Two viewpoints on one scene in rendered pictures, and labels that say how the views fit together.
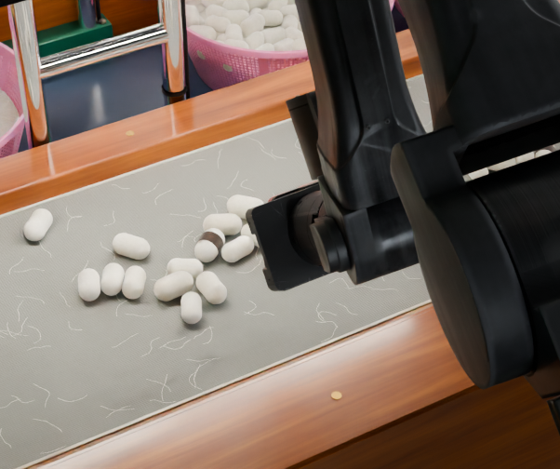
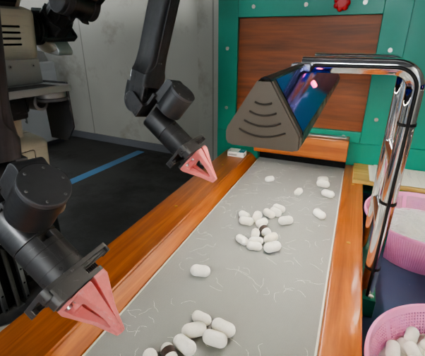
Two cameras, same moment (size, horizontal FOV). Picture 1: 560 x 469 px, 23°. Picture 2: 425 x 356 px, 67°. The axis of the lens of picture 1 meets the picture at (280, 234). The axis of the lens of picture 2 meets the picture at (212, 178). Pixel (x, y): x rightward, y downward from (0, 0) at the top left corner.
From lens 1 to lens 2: 1.48 m
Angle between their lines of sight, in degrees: 107
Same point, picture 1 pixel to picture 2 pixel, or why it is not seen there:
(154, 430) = (212, 186)
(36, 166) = (348, 219)
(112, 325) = (260, 208)
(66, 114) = not seen: outside the picture
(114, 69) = not seen: outside the picture
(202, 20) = not seen: outside the picture
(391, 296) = (190, 248)
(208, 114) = (340, 265)
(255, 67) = (390, 328)
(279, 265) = not seen: hidden behind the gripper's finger
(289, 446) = (178, 194)
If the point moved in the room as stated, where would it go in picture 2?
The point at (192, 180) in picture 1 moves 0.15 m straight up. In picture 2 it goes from (309, 253) to (319, 187)
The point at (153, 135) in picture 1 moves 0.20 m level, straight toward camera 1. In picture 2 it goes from (340, 246) to (260, 211)
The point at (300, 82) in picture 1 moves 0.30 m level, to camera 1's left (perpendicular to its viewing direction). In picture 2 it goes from (339, 308) to (422, 240)
